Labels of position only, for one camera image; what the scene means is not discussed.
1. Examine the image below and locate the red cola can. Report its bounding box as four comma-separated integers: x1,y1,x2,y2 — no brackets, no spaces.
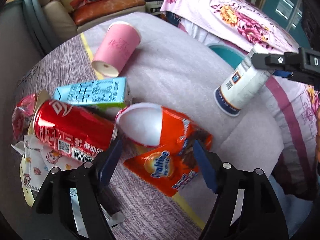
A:
34,99,118,163

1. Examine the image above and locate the pink paper cup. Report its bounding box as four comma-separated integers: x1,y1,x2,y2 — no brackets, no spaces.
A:
91,21,142,77

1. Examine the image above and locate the orange seat cushion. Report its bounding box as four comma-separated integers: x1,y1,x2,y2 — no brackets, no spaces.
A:
72,0,146,26

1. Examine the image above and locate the teal glass cabinet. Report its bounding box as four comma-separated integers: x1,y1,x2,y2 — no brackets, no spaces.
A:
262,0,310,48

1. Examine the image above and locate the yellow white paper packet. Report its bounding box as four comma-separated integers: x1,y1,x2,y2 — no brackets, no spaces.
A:
20,156,35,207

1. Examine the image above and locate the blue milk carton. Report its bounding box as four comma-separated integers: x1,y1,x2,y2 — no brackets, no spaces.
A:
53,77,133,110

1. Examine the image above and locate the orange Ovaltine snack wrapper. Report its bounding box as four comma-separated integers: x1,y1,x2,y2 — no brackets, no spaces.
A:
115,103,213,197

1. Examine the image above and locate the white paper cup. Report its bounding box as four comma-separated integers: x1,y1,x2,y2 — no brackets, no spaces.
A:
215,44,271,116

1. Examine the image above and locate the pink floral quilt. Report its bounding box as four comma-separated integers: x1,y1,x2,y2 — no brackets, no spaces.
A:
159,0,320,201

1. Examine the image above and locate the cream leather sofa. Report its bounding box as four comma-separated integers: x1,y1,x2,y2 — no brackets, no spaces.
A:
38,0,146,42

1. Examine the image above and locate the cartoon printed face mask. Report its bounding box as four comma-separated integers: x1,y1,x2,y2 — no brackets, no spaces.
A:
12,135,82,192

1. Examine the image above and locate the red pink snack wrapper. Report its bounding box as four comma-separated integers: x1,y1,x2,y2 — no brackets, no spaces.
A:
11,94,37,139

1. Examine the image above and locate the teal plastic trash bin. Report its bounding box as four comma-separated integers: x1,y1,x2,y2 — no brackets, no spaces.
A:
208,44,246,69

